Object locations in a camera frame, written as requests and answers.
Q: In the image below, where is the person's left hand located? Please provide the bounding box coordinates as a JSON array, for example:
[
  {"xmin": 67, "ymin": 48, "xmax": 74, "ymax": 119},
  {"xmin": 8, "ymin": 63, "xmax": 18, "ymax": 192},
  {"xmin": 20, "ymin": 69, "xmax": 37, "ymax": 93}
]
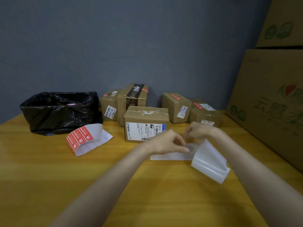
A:
[{"xmin": 141, "ymin": 129, "xmax": 190, "ymax": 156}]

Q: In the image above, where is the white printed price label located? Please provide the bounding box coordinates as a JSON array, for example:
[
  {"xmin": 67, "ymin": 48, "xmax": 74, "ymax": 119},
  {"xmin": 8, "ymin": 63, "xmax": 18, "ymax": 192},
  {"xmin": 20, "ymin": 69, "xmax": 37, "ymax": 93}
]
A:
[
  {"xmin": 176, "ymin": 105, "xmax": 189, "ymax": 119},
  {"xmin": 104, "ymin": 105, "xmax": 117, "ymax": 119}
]

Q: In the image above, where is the red sticker label strip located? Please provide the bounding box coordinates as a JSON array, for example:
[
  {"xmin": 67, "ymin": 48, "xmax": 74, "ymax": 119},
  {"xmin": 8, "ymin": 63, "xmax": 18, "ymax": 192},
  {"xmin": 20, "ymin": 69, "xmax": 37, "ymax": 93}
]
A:
[{"xmin": 66, "ymin": 123, "xmax": 113, "ymax": 157}]

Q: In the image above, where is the small brown cardboard box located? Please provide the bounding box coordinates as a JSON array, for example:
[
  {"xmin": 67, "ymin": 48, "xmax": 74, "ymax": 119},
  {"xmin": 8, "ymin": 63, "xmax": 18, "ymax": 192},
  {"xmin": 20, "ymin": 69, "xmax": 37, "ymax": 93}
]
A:
[
  {"xmin": 162, "ymin": 93, "xmax": 192, "ymax": 124},
  {"xmin": 100, "ymin": 90, "xmax": 120, "ymax": 121},
  {"xmin": 123, "ymin": 106, "xmax": 170, "ymax": 143}
]

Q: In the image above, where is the black plastic trash bag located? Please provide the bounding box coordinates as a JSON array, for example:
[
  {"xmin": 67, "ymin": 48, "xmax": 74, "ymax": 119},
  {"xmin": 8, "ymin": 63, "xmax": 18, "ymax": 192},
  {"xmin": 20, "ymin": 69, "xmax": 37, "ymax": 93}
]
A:
[{"xmin": 20, "ymin": 91, "xmax": 104, "ymax": 136}]

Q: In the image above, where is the box with black tape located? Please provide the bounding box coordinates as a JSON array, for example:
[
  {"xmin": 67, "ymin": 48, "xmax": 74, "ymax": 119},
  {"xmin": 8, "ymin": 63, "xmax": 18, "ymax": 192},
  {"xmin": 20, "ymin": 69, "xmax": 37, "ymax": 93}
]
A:
[{"xmin": 117, "ymin": 83, "xmax": 149, "ymax": 127}]

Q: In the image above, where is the person's right forearm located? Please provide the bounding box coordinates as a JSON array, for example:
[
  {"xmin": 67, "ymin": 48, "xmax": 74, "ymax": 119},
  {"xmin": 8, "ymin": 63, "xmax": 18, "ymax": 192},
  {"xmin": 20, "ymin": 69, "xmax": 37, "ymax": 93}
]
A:
[{"xmin": 211, "ymin": 129, "xmax": 303, "ymax": 227}]

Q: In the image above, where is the person's right hand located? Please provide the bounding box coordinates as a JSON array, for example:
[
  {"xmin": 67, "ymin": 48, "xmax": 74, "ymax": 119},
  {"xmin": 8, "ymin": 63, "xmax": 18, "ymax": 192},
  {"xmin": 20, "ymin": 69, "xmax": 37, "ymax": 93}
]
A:
[{"xmin": 183, "ymin": 121, "xmax": 223, "ymax": 142}]

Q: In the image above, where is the white backing paper strip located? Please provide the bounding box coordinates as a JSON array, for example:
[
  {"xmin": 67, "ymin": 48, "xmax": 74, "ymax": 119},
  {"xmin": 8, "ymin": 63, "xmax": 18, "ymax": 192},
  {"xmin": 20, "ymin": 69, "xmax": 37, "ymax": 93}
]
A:
[{"xmin": 150, "ymin": 139, "xmax": 230, "ymax": 185}]

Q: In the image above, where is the white blue shipping label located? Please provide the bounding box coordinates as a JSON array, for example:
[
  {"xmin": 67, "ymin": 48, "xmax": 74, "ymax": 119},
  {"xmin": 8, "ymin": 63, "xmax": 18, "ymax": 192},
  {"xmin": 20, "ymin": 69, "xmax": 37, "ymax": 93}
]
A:
[{"xmin": 126, "ymin": 122, "xmax": 167, "ymax": 141}]

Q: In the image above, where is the large green printed carton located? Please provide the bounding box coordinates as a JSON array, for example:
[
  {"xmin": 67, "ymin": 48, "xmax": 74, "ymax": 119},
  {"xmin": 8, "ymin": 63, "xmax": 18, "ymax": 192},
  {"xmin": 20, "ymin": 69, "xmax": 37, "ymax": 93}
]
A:
[
  {"xmin": 226, "ymin": 49, "xmax": 303, "ymax": 173},
  {"xmin": 255, "ymin": 0, "xmax": 303, "ymax": 48}
]

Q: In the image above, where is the person's left forearm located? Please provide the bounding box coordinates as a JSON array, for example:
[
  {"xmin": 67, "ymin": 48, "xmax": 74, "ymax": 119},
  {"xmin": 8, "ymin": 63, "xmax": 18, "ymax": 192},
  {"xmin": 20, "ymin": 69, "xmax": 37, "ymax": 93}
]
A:
[{"xmin": 51, "ymin": 145, "xmax": 152, "ymax": 227}]

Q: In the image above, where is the long brown cardboard box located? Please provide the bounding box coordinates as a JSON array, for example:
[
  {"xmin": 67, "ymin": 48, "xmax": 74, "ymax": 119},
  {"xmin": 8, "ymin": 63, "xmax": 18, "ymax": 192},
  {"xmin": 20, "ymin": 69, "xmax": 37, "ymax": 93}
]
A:
[{"xmin": 189, "ymin": 98, "xmax": 223, "ymax": 128}]

